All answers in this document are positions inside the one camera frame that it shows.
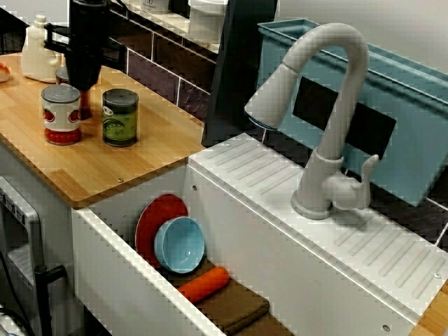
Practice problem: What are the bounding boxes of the beans can orange brown label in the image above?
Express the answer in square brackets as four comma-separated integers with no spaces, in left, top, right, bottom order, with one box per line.
[55,65,92,122]

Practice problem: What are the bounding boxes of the peas can green label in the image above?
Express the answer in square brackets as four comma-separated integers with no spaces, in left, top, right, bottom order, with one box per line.
[101,88,140,148]

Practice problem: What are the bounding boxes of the tomato can red white label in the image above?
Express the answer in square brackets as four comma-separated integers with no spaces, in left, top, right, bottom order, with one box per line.
[41,83,82,146]

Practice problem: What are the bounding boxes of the orange toy sausage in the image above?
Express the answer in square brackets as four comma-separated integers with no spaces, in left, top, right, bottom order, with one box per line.
[177,266,230,305]

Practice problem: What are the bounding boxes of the light blue bowl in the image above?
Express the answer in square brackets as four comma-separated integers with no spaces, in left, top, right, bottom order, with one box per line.
[153,216,207,274]

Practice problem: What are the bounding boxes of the white-lidded jar with label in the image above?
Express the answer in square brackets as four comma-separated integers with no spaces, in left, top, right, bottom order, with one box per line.
[141,0,171,15]

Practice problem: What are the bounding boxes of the white container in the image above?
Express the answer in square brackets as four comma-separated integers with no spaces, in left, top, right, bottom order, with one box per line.
[188,0,228,45]

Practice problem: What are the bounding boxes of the grey toy kitchen faucet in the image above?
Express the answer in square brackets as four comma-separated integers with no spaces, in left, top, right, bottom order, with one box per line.
[244,22,381,221]

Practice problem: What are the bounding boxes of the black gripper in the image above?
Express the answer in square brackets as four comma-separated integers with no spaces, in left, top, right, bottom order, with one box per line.
[43,0,127,92]

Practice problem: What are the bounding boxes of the black upright panel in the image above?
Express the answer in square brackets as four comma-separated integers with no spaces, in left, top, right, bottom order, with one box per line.
[201,0,281,148]

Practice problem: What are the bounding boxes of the brown folded cloth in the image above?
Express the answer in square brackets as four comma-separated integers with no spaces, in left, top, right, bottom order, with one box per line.
[176,257,277,336]

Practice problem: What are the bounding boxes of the white toy sink unit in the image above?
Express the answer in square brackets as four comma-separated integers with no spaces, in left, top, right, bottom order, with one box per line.
[71,132,448,336]

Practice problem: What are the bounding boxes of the white plastic detergent bottle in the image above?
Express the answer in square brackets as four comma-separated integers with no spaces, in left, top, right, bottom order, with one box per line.
[20,14,64,83]

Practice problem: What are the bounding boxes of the blue plastic bin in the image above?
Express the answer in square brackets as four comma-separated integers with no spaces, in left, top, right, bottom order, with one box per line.
[257,19,448,208]

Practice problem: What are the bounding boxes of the white wall shelf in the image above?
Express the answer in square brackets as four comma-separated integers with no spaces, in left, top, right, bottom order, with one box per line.
[115,0,225,55]

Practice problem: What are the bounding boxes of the black cabinet handle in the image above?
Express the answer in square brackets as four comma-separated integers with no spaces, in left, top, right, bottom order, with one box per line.
[33,264,67,336]

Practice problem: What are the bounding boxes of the red plate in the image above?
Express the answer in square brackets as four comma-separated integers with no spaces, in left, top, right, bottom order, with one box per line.
[135,193,190,270]

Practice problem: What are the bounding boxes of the grey toy oven door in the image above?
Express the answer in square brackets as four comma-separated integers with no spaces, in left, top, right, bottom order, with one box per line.
[0,174,73,336]

